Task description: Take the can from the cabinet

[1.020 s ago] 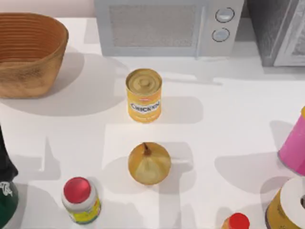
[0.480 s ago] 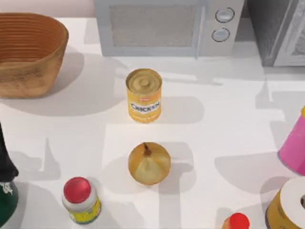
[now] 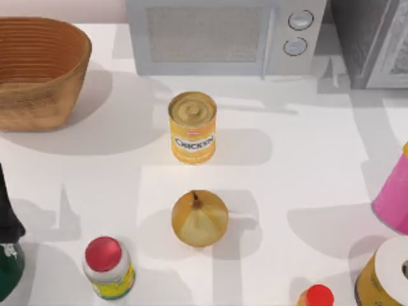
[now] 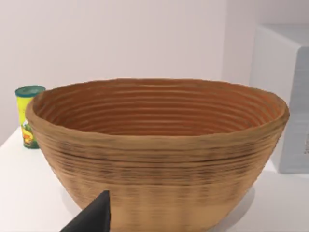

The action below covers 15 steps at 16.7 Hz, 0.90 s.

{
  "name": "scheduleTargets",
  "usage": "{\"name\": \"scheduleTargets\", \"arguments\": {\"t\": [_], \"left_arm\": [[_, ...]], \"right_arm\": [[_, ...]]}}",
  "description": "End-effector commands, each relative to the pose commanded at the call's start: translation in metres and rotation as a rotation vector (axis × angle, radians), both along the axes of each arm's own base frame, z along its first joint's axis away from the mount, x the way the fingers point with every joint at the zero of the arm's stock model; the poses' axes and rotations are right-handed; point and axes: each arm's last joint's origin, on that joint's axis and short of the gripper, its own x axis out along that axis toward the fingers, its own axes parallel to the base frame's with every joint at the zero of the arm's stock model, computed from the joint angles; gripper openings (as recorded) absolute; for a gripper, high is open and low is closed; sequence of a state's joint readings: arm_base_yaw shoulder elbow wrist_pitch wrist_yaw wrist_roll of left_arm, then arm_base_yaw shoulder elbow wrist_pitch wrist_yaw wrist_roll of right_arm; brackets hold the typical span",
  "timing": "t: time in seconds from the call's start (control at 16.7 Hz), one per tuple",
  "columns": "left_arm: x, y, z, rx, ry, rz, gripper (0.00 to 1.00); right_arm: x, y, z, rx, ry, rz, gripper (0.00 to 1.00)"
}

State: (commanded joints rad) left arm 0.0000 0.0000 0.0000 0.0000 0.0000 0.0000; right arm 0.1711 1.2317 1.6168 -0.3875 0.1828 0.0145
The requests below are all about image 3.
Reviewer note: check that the yellow onion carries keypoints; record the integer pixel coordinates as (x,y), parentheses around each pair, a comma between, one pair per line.
(199,218)

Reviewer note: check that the pale microwave oven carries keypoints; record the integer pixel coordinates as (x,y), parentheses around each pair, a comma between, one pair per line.
(204,38)

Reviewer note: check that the microwave knob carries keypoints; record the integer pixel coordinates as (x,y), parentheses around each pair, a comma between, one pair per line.
(295,46)
(300,19)

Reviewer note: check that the white bottle with red cap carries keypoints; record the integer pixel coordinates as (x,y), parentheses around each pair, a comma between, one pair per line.
(108,267)

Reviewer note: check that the brown wicker basket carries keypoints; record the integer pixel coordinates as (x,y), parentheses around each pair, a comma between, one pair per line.
(38,79)

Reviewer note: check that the orange bottle with red cap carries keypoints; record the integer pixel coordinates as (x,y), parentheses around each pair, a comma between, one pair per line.
(317,296)

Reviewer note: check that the pink cup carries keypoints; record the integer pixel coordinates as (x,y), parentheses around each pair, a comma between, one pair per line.
(393,197)

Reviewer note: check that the yellow can with white lid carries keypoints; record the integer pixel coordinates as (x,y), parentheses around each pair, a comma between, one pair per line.
(385,274)

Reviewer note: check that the dark green bottle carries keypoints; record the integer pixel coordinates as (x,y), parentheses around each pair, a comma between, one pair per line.
(9,271)

